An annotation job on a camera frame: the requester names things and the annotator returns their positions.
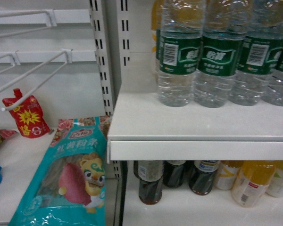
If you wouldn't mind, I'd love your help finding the teal sweet potato noodle bag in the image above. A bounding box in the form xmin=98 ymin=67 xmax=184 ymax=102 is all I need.
xmin=9 ymin=115 xmax=112 ymax=226

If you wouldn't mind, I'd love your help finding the red sauce pouch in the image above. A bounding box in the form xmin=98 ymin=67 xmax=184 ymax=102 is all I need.
xmin=9 ymin=95 xmax=50 ymax=138

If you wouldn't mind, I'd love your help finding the dark tea bottle blue label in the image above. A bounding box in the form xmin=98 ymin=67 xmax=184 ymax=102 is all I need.
xmin=188 ymin=160 xmax=221 ymax=195

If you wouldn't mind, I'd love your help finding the white shelf board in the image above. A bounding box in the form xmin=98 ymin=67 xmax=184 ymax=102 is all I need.
xmin=107 ymin=92 xmax=283 ymax=161

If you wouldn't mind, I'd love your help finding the white wire display hook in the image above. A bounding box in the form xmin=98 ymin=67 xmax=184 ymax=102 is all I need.
xmin=0 ymin=9 xmax=57 ymax=38
xmin=0 ymin=48 xmax=73 ymax=112

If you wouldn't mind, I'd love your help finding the water bottle green label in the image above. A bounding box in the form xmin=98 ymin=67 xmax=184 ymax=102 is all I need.
xmin=158 ymin=0 xmax=206 ymax=107
xmin=229 ymin=0 xmax=283 ymax=106
xmin=193 ymin=0 xmax=253 ymax=108

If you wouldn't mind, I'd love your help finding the white slotted upright post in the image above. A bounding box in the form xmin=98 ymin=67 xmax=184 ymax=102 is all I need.
xmin=90 ymin=0 xmax=130 ymax=115

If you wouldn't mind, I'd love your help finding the yellow bottle behind water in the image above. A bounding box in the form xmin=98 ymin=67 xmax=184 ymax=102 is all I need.
xmin=151 ymin=0 xmax=164 ymax=57

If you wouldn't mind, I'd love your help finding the white wire display hook upper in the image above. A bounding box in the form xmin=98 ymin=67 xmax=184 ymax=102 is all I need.
xmin=0 ymin=9 xmax=57 ymax=38

